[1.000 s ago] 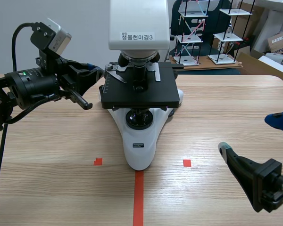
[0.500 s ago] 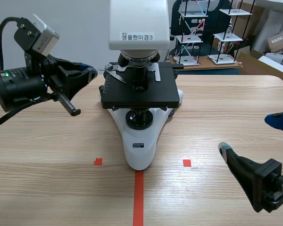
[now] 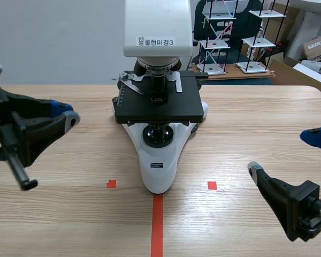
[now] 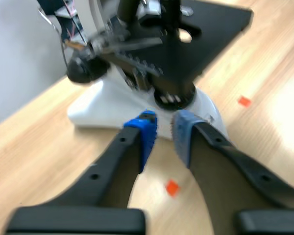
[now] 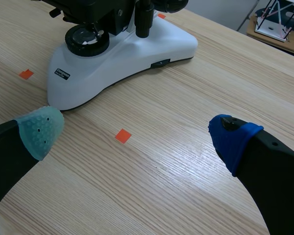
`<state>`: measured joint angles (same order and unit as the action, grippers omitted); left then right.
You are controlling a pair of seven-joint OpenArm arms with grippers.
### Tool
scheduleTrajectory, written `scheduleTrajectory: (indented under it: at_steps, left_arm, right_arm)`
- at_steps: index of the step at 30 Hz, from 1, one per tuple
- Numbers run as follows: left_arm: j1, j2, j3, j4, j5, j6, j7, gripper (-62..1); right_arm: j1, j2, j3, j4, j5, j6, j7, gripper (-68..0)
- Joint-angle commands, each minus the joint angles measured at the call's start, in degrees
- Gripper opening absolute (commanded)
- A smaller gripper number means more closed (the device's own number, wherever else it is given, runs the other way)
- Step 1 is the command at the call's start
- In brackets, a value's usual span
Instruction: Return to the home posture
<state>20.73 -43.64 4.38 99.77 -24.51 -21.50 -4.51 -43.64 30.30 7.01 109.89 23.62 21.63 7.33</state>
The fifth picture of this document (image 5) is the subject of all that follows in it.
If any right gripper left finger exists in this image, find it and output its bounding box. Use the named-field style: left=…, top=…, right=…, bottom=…
left=0, top=105, right=65, bottom=217

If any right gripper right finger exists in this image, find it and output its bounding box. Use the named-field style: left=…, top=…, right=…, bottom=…
left=208, top=114, right=294, bottom=235

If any wooden desk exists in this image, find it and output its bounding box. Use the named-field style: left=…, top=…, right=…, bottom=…
left=246, top=15, right=294, bottom=57

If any white and black microscope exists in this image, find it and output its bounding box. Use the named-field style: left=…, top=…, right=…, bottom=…
left=30, top=0, right=198, bottom=113

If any white box with rods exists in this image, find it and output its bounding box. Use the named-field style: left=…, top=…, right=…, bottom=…
left=254, top=0, right=294, bottom=43

